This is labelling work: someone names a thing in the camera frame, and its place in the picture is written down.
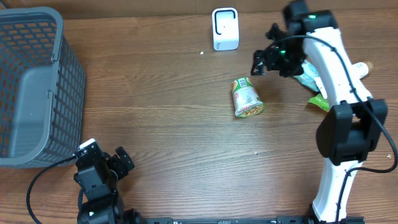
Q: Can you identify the grey plastic shopping basket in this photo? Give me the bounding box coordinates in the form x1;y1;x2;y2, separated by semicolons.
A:
1;7;86;169

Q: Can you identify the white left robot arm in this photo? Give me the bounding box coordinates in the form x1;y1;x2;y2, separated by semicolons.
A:
74;145;147;224

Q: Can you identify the green snack bag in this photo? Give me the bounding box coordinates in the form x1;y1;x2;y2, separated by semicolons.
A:
308;93;330;111

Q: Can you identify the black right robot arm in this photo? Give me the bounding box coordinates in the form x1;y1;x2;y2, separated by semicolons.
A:
251;1;388;223

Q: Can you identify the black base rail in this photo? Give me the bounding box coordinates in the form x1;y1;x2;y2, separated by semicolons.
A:
124;216;366;224

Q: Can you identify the white tube gold cap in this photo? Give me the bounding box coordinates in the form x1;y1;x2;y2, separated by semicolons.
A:
315;61;374;94

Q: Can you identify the white barcode scanner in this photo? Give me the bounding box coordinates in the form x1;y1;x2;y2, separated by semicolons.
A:
211;7;239;51

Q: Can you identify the green tissue pack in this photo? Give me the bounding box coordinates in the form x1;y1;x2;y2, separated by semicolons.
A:
294;60;320;92

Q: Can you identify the cup noodles container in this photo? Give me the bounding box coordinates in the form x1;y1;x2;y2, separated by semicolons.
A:
231;77;264;118

